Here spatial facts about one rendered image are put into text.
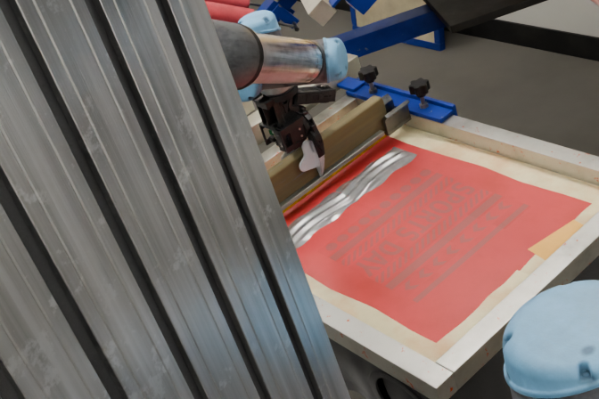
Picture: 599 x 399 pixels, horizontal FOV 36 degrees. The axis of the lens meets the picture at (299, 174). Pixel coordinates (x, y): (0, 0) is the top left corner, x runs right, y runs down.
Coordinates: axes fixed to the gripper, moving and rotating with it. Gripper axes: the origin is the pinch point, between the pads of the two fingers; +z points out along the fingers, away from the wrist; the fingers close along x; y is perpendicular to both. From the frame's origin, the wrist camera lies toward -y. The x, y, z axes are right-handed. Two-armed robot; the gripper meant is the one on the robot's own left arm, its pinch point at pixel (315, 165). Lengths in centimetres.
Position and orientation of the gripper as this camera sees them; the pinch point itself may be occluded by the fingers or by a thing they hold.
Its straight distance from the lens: 190.6
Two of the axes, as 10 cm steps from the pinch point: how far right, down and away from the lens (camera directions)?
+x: 6.2, 2.6, -7.4
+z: 2.8, 8.0, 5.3
